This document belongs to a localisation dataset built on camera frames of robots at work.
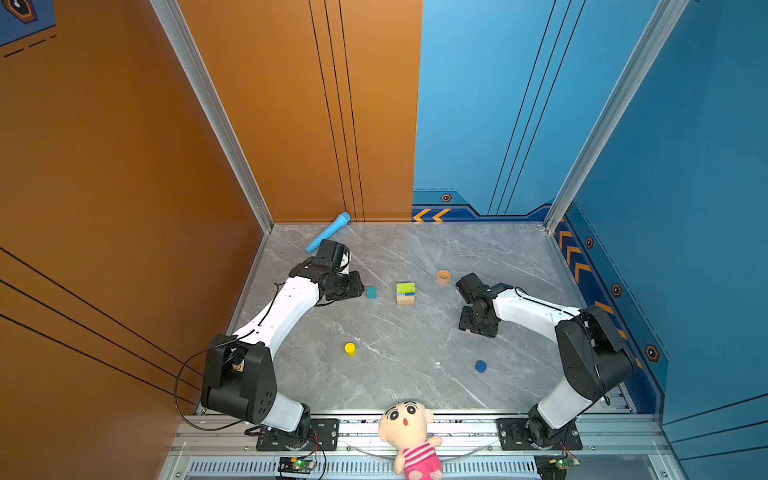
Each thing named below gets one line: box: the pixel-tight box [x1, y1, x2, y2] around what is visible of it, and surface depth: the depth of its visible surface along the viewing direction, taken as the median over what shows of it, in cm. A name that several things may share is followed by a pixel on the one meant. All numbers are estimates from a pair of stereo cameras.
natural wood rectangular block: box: [396, 296, 416, 305], surface depth 98 cm
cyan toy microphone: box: [306, 212, 351, 253], surface depth 121 cm
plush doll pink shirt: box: [378, 400, 443, 480], surface depth 69 cm
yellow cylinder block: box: [344, 342, 357, 357], surface depth 87 cm
